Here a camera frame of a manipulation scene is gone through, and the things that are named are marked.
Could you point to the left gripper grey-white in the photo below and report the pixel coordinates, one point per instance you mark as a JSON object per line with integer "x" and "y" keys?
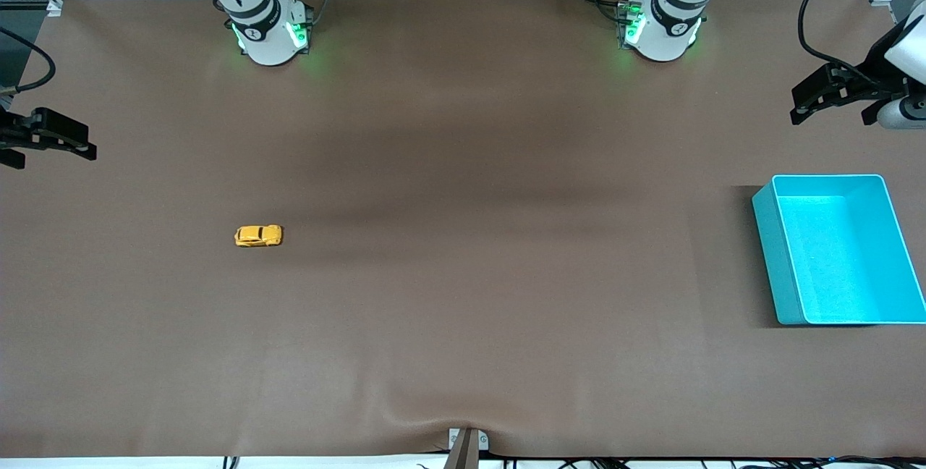
{"x": 873, "y": 81}

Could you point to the yellow beetle toy car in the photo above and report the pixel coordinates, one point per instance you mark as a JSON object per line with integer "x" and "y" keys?
{"x": 257, "y": 236}

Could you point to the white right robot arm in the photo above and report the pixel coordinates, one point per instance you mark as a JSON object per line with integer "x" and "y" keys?
{"x": 268, "y": 35}

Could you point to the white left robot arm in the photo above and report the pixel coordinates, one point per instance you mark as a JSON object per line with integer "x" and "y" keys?
{"x": 665, "y": 27}

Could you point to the turquoise plastic bin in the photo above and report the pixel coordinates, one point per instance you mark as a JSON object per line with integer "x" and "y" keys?
{"x": 832, "y": 266}

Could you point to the brown table mat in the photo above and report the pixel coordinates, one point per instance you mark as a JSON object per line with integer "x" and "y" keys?
{"x": 463, "y": 237}

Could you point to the metal table edge clamp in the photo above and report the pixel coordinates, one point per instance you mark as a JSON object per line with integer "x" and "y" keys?
{"x": 463, "y": 454}

